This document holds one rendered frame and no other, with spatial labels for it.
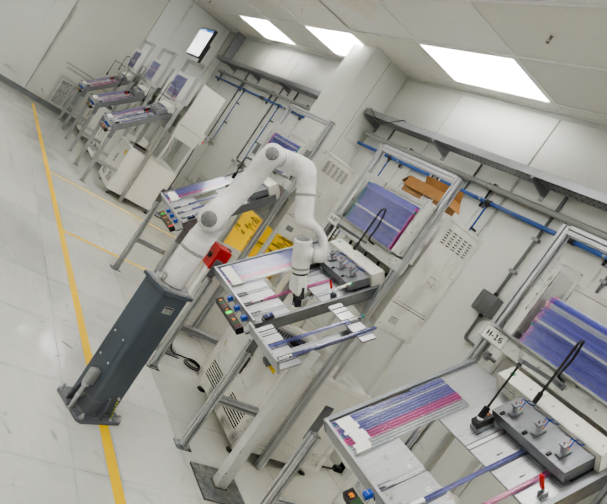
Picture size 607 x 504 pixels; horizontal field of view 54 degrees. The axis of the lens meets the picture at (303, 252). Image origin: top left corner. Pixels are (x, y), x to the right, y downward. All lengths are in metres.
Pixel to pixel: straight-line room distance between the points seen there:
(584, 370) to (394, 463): 0.75
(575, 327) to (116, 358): 1.89
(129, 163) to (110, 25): 4.33
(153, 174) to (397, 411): 5.60
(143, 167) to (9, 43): 4.47
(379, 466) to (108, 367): 1.29
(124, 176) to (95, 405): 4.82
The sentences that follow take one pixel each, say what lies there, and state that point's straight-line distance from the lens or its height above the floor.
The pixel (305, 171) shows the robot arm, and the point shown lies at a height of 1.47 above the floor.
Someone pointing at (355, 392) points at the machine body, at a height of 0.61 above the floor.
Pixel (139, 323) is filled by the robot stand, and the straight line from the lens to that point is 2.72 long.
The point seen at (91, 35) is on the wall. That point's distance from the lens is 11.25.
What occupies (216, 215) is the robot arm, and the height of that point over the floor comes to 1.09.
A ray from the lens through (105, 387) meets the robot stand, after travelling 2.85.
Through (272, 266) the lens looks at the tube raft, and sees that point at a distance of 3.42.
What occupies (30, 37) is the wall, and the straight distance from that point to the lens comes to 11.20.
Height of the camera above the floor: 1.42
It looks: 6 degrees down
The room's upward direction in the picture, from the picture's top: 34 degrees clockwise
